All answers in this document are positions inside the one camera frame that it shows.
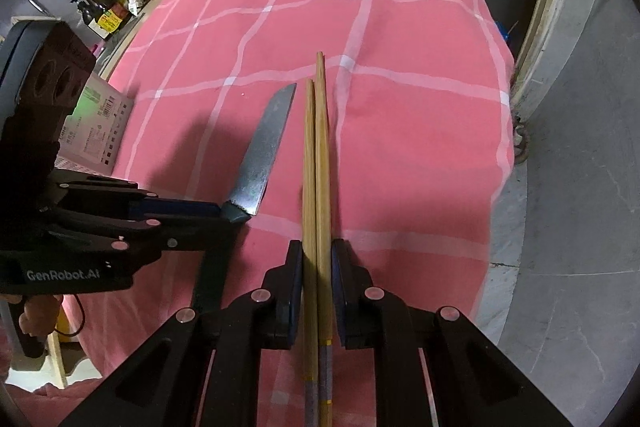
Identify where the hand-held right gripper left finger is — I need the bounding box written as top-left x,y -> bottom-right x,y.
60,239 -> 305,427

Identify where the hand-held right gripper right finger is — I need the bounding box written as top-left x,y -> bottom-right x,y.
331,238 -> 573,427

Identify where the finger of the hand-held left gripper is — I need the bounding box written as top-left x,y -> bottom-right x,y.
52,171 -> 224,221
50,217 -> 252,314

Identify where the white perforated tableware case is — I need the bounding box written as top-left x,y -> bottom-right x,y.
54,74 -> 135,174

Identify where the steel kitchen knife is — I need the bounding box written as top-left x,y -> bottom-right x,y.
221,83 -> 298,226

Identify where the long wooden chopstick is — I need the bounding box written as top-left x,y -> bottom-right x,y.
312,52 -> 334,427
301,79 -> 321,427

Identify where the person's left hand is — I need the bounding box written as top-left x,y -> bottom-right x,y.
19,296 -> 64,339

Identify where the dark soy sauce bottle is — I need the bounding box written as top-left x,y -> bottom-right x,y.
75,0 -> 126,41

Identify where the pink checked tablecloth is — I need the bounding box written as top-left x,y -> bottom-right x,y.
75,0 -> 516,427

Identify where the metal fitting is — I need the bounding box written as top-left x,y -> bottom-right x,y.
512,116 -> 532,164

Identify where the black cable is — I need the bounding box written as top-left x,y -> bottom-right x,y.
54,294 -> 87,339

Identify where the wooden frame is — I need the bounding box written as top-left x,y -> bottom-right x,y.
509,0 -> 569,108

